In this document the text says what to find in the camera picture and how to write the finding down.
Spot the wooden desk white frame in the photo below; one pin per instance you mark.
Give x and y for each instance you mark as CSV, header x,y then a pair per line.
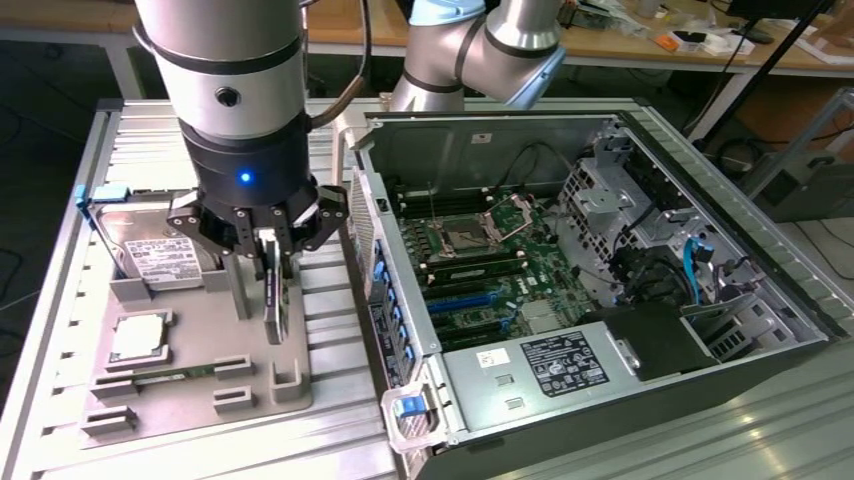
x,y
67,15

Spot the grey plastic parts rack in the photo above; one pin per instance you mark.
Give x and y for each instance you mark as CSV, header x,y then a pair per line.
x,y
194,320

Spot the black graphics card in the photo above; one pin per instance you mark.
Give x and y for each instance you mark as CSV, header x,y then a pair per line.
x,y
277,315

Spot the metal socket cover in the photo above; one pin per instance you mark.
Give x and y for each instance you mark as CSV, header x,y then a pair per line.
x,y
510,215

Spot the black expansion slot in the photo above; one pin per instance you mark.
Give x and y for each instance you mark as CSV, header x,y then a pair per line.
x,y
468,328
474,341

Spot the slanted metal disk bay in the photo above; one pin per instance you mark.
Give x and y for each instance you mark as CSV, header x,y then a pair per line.
x,y
735,340

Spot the black computer mouse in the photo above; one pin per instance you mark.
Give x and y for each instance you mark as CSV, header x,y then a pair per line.
x,y
757,35

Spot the CPU socket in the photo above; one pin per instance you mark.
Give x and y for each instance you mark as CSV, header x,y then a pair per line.
x,y
464,237

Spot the dark grey box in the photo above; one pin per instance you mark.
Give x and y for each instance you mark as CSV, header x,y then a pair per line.
x,y
821,190

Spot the green motherboard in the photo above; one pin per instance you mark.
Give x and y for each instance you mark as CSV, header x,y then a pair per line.
x,y
534,270

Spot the thin metal locking lever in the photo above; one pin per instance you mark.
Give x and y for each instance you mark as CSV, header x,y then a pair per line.
x,y
434,207

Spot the green circuit board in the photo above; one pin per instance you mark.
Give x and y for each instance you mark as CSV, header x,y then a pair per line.
x,y
591,15

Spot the hard disk in blue carrier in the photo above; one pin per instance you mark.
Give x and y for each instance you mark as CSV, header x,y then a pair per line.
x,y
154,260

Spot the small orange tool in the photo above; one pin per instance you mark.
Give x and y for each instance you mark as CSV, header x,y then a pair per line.
x,y
668,42

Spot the blue case latch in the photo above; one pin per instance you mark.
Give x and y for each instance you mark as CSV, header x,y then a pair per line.
x,y
409,406

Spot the green RAM stick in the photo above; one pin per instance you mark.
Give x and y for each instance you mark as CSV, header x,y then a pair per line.
x,y
177,373

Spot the white plastic part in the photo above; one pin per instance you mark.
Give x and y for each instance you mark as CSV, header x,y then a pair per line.
x,y
721,45

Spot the blue expansion slot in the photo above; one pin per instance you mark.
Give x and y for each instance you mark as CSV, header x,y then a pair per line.
x,y
461,303

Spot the silver CPU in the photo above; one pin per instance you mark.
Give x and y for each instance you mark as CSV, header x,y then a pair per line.
x,y
137,337

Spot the perforated metal disk bay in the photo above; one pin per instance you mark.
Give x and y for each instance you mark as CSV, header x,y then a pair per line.
x,y
601,200

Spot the black tripod pole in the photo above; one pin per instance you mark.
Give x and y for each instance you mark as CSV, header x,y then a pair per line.
x,y
796,37

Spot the black labelled RAM stick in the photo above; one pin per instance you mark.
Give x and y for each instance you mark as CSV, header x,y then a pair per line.
x,y
468,274

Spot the aluminium frame stand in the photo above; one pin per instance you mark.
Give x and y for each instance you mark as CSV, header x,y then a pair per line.
x,y
817,125

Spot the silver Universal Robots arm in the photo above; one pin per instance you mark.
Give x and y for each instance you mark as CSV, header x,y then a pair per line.
x,y
228,65

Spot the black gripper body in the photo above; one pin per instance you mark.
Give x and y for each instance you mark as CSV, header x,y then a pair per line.
x,y
248,165

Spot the black plastic fan shroud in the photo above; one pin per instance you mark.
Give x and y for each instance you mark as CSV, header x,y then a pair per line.
x,y
655,345

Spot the grey power supply unit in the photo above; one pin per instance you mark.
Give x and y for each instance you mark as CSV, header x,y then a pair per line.
x,y
481,400

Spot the silver chipset heat sink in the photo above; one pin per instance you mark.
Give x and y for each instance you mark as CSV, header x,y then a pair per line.
x,y
544,315

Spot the black monitor base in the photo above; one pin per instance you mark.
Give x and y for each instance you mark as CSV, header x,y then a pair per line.
x,y
781,7

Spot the open black PC case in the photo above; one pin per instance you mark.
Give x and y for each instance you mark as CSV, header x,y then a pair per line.
x,y
401,150

